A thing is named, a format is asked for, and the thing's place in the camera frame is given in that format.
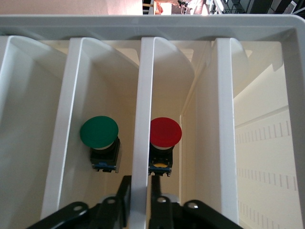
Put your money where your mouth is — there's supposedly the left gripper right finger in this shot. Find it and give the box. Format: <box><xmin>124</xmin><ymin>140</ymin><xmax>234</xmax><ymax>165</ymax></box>
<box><xmin>149</xmin><ymin>177</ymin><xmax>182</xmax><ymax>229</ymax></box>

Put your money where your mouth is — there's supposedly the red mushroom push button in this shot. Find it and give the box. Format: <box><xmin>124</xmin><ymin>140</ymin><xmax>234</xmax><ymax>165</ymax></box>
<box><xmin>147</xmin><ymin>116</ymin><xmax>183</xmax><ymax>178</ymax></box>

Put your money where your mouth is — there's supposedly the white drawer cabinet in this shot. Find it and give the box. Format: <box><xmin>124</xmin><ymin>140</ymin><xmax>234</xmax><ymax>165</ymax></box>
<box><xmin>0</xmin><ymin>13</ymin><xmax>305</xmax><ymax>229</ymax></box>

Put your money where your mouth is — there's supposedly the green mushroom push button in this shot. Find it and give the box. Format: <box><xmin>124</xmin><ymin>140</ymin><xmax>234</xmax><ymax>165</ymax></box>
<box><xmin>80</xmin><ymin>115</ymin><xmax>122</xmax><ymax>174</ymax></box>

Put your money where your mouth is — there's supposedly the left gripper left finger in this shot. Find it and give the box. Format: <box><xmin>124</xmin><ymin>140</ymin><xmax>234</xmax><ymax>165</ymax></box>
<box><xmin>95</xmin><ymin>176</ymin><xmax>132</xmax><ymax>229</ymax></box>

